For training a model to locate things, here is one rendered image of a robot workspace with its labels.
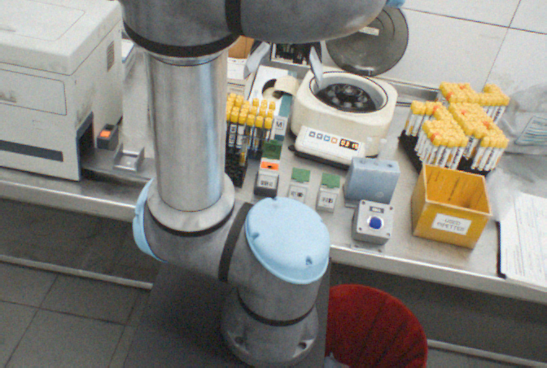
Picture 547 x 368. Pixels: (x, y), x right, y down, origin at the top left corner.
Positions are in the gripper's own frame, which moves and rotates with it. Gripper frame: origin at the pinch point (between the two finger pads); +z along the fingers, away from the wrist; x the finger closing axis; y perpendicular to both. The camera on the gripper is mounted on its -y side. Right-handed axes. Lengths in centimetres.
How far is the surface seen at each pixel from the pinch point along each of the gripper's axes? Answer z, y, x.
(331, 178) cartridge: 18.7, 6.2, 13.4
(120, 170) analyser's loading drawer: 20.7, 8.1, -30.8
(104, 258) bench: 87, -22, -44
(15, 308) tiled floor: 114, -19, -75
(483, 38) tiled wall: 7, -44, 57
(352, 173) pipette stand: 17.4, 5.1, 17.6
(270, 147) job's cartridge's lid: 15.2, 2.3, -0.2
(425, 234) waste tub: 23.7, 14.8, 33.6
